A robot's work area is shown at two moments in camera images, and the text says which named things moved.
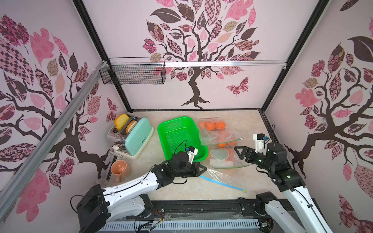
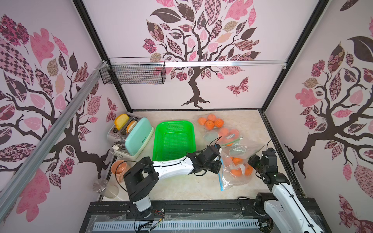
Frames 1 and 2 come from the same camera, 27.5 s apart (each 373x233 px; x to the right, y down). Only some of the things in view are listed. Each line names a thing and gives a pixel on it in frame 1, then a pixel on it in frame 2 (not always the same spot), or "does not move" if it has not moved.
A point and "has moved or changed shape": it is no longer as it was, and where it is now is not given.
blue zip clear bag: [231, 179] has moved or changed shape
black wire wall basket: [151, 71] does not move
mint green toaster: [131, 140] does not move
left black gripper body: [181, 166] -> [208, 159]
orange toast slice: [131, 126] does not move
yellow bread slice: [121, 121] does not move
